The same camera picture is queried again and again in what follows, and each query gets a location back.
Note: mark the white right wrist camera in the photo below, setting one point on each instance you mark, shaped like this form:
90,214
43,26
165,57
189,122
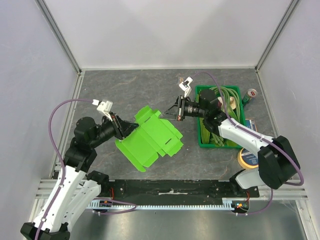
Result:
185,86

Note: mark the green red drink can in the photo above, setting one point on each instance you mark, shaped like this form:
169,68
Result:
249,95

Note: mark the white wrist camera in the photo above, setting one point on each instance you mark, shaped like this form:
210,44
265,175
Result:
103,107
185,86

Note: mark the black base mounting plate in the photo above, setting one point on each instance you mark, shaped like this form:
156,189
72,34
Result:
173,192

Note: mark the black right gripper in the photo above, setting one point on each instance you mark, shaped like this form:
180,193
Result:
180,109

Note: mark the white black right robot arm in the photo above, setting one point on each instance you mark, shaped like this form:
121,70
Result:
277,162

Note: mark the blue small box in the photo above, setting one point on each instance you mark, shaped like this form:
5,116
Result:
250,123

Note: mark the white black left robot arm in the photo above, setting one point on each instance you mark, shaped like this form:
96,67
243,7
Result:
75,187

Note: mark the green long beans bundle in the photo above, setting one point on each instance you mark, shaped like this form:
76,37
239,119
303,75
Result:
234,110

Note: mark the light blue cable duct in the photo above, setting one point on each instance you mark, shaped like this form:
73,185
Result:
226,205

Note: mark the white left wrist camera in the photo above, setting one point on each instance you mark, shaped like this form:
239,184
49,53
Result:
103,107

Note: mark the green paper box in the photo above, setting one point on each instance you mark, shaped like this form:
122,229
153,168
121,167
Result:
153,138

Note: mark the yellow masking tape roll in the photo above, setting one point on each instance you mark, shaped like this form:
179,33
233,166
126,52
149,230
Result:
247,160

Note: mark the green plastic crate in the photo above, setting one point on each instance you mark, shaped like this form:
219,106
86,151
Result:
198,89

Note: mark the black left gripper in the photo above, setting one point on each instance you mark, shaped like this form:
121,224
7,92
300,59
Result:
122,128

